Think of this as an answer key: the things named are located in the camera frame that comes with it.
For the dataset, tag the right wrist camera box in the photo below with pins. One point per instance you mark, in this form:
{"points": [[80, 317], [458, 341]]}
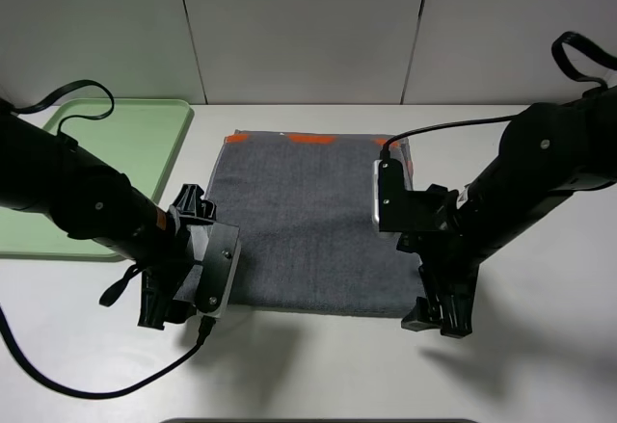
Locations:
{"points": [[390, 208]]}

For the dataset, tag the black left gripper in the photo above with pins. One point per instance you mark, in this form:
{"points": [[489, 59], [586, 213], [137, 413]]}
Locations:
{"points": [[174, 264]]}

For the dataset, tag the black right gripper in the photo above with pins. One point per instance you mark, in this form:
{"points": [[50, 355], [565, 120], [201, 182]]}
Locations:
{"points": [[431, 233]]}

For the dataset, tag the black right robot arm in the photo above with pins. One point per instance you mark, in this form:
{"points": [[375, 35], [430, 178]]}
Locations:
{"points": [[545, 155]]}

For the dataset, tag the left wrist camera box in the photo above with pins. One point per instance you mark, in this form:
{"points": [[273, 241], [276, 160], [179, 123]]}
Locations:
{"points": [[219, 265]]}

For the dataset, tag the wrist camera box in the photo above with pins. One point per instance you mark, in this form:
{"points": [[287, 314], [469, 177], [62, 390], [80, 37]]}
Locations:
{"points": [[390, 208], [219, 265]]}

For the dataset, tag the green plastic tray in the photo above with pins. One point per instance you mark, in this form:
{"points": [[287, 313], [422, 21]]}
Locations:
{"points": [[141, 139]]}

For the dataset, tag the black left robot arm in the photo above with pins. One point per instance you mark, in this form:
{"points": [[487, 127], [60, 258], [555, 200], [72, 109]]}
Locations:
{"points": [[54, 176]]}

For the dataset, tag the grey towel with orange pattern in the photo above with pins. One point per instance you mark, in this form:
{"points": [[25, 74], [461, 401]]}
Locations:
{"points": [[303, 206]]}

